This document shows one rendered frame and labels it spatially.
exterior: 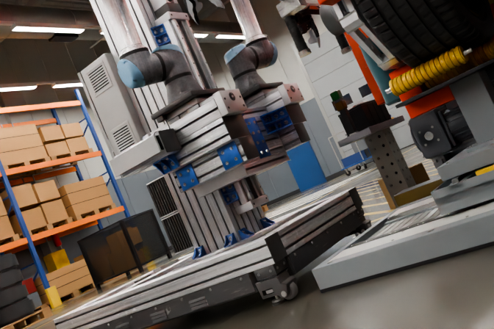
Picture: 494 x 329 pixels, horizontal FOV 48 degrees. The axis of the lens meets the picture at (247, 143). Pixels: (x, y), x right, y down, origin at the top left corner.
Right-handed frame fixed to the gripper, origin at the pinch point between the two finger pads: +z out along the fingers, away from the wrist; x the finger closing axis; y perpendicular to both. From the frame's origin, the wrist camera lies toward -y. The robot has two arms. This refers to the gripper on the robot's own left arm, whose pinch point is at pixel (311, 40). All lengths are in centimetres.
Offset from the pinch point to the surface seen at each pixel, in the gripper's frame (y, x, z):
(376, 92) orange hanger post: -6.7, 36.3, 12.8
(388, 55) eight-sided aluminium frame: 13, 70, -39
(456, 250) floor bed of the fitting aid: 39, 125, -19
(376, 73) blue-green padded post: 7, 54, -18
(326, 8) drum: 13, 37, -42
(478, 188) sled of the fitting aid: 21, 116, -21
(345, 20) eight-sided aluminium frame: 22, 61, -54
